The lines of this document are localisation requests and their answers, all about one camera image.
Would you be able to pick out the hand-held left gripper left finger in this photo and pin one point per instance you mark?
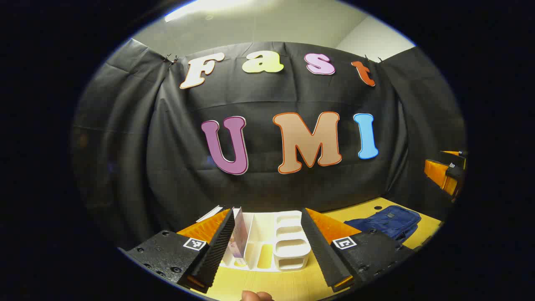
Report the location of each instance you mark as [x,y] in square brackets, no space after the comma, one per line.
[217,246]

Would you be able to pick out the black backdrop cloth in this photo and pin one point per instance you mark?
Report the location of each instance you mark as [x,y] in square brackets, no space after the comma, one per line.
[267,96]

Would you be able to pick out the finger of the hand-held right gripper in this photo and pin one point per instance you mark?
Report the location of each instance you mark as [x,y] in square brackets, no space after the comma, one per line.
[457,159]
[439,173]

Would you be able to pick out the blue schoolbag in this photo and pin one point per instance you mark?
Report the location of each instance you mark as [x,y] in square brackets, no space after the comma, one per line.
[388,221]

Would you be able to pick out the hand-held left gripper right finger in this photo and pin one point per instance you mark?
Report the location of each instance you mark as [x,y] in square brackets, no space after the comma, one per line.
[324,255]

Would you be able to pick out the pink book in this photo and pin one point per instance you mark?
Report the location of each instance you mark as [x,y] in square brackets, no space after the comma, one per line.
[240,234]

